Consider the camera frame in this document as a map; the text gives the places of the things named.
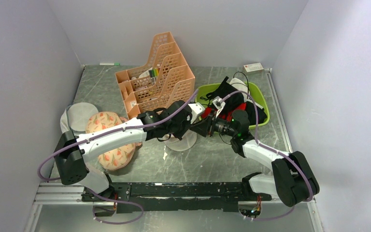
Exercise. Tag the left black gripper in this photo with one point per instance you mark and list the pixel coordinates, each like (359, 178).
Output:
(180, 135)

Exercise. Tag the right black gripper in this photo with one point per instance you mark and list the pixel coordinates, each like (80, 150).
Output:
(204, 126)

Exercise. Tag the white mesh laundry bag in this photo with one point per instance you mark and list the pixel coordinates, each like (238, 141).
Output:
(187, 141)

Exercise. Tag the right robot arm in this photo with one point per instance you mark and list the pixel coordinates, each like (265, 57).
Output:
(292, 179)

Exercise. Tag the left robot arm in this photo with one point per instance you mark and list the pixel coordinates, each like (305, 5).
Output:
(74, 151)

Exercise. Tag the pink floral laundry bag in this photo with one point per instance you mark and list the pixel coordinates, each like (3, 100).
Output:
(116, 155)

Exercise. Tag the grey-trimmed white mesh bag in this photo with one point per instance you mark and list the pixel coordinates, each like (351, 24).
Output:
(76, 116)

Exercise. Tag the bright red garment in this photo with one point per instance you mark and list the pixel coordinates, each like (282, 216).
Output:
(224, 114)

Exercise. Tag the black garment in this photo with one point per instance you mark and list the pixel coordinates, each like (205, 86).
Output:
(255, 113)

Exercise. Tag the orange plastic file organizer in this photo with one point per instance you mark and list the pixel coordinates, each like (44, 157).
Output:
(164, 79)

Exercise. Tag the white garment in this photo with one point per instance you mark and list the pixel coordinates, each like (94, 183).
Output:
(239, 85)

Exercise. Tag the green plastic basket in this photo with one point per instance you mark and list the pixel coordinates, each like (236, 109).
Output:
(255, 93)

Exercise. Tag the small white box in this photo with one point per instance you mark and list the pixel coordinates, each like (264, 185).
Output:
(254, 67)

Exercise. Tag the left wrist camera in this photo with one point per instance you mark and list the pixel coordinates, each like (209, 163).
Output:
(197, 110)

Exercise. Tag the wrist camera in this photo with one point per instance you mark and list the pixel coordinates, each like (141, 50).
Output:
(197, 110)
(219, 104)

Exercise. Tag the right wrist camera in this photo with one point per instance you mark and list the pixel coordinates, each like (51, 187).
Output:
(219, 104)

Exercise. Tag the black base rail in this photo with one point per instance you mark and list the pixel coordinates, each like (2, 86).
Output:
(224, 196)

